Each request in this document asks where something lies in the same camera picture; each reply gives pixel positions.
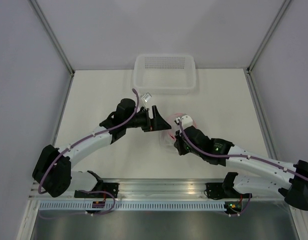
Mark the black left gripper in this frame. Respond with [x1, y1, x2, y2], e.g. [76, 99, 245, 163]
[125, 105, 171, 133]

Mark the white mesh laundry bag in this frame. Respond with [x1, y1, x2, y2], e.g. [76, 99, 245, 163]
[159, 113, 187, 153]

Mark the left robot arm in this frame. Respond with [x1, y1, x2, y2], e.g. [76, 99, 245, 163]
[32, 98, 171, 198]

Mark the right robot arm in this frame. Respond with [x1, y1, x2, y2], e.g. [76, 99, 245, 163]
[174, 126, 308, 211]

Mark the white perforated plastic basket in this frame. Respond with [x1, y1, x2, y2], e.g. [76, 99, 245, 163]
[132, 54, 197, 95]

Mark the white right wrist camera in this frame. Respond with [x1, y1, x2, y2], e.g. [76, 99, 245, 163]
[174, 115, 193, 129]

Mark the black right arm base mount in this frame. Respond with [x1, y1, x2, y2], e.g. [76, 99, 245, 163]
[204, 182, 252, 200]

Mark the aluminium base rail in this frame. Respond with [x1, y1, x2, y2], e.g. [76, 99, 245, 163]
[28, 177, 302, 201]

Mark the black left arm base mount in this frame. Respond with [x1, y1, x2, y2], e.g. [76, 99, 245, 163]
[74, 182, 119, 199]

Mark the white slotted cable duct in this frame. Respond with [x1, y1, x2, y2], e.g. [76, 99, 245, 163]
[39, 200, 227, 212]

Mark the left aluminium frame post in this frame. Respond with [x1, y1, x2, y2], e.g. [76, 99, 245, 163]
[28, 0, 75, 76]

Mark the aluminium frame post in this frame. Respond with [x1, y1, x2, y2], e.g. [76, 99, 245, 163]
[246, 0, 293, 75]
[28, 0, 75, 76]

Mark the right aluminium frame post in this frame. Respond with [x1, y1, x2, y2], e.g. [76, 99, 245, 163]
[246, 0, 293, 75]

